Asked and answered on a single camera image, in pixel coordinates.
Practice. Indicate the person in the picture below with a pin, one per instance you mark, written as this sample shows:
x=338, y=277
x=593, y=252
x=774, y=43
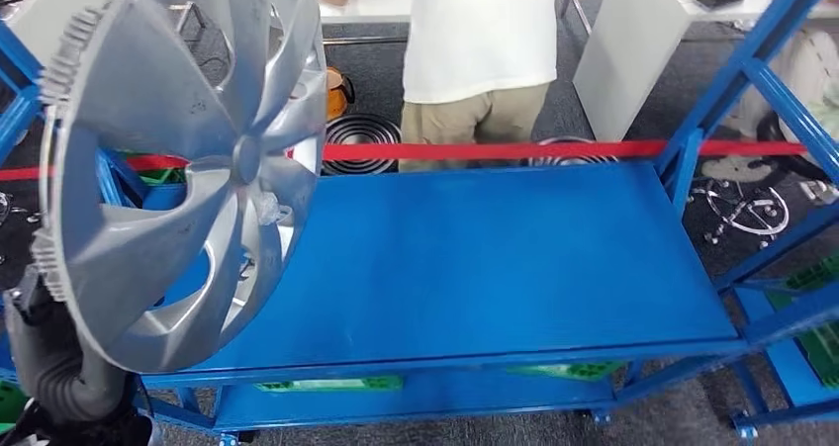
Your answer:
x=734, y=168
x=478, y=37

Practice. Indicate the black ringed round part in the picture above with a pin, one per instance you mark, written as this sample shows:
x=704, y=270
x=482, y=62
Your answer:
x=360, y=128

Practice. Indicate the white desk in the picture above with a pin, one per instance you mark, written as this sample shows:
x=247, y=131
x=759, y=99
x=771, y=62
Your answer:
x=52, y=17
x=623, y=56
x=367, y=7

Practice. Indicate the long red barrier belt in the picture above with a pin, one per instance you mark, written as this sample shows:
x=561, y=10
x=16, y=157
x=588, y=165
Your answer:
x=524, y=150

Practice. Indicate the short red barrier belt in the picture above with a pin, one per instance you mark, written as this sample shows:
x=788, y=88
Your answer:
x=19, y=174

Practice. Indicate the blue metal shelf rack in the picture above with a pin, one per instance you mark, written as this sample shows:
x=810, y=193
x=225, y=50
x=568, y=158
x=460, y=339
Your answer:
x=491, y=266
x=783, y=377

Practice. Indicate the chrome round part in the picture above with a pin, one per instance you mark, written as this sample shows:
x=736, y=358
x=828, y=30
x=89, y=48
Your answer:
x=593, y=161

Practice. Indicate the chrome chair base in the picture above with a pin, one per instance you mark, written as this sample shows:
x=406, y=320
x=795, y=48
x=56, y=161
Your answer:
x=747, y=210
x=4, y=208

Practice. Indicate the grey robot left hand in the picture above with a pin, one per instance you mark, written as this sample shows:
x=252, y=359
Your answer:
x=39, y=338

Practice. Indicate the metal floor socket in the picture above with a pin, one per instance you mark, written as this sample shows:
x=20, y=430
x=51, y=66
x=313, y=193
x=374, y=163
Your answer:
x=819, y=192

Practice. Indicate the orange bag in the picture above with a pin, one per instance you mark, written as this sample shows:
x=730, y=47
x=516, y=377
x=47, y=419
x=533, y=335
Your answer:
x=337, y=96

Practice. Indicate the grey plastic hubcap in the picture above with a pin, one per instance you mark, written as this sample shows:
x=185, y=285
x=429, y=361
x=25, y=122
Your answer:
x=131, y=102

